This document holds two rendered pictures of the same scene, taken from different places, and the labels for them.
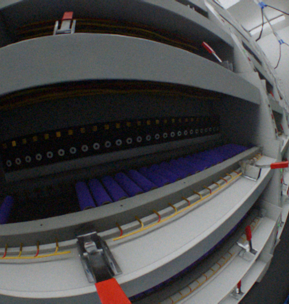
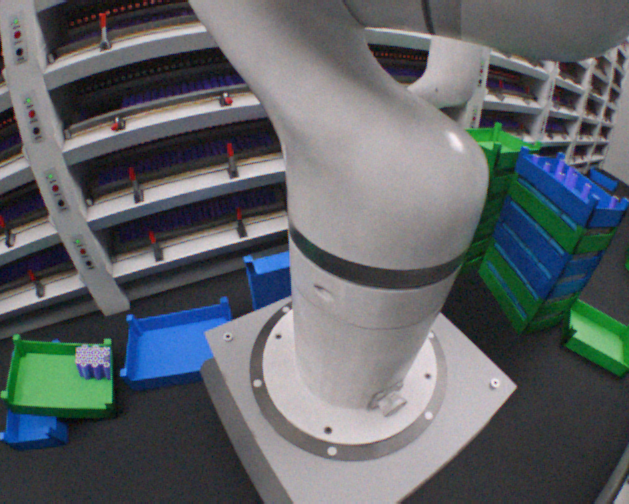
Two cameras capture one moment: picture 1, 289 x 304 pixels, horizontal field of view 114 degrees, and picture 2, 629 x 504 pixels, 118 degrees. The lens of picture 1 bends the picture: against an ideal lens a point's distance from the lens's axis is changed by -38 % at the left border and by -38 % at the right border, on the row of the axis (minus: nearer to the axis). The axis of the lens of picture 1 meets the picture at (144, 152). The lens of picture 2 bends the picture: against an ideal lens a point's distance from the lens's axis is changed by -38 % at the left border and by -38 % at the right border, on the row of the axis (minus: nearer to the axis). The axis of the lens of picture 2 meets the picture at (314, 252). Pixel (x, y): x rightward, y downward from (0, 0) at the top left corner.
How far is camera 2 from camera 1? 0.68 m
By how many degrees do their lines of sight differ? 41
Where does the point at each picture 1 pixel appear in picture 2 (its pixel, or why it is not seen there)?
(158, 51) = (145, 46)
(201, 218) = (164, 116)
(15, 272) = (88, 137)
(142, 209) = (141, 108)
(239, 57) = not seen: outside the picture
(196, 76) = (170, 49)
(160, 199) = (149, 105)
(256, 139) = not seen: hidden behind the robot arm
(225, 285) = (199, 184)
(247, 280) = (263, 226)
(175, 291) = (165, 171)
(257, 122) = not seen: hidden behind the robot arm
